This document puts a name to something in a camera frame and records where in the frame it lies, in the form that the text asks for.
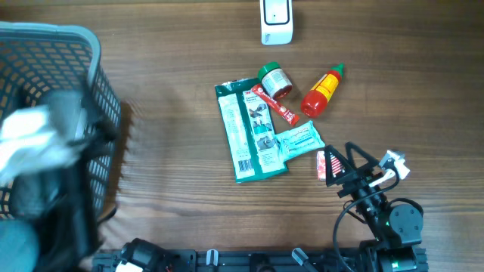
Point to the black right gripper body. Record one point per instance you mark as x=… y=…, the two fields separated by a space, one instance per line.
x=359 y=183

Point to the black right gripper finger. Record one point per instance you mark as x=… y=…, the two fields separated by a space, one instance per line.
x=330 y=179
x=371 y=161

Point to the red tissue packet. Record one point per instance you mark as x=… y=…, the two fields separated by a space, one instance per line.
x=321 y=165

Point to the teal wet wipes pack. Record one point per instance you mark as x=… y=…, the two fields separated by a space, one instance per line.
x=298 y=141

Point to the red candy bar wrapper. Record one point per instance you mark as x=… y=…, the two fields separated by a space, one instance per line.
x=281 y=110

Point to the red sauce squeeze bottle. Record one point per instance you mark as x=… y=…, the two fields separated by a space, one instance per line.
x=317 y=99

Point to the green sponge package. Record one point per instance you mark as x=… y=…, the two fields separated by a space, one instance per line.
x=250 y=132

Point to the green lid jar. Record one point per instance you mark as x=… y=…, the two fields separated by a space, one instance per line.
x=274 y=80

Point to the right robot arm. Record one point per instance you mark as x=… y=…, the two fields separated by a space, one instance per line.
x=396 y=224

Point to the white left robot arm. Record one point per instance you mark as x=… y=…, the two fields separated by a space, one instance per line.
x=45 y=151

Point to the white barcode scanner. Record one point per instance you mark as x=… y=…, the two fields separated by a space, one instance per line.
x=276 y=18

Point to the grey plastic shopping basket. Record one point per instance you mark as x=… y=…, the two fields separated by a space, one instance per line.
x=39 y=59

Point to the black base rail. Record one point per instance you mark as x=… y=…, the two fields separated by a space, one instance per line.
x=140 y=255

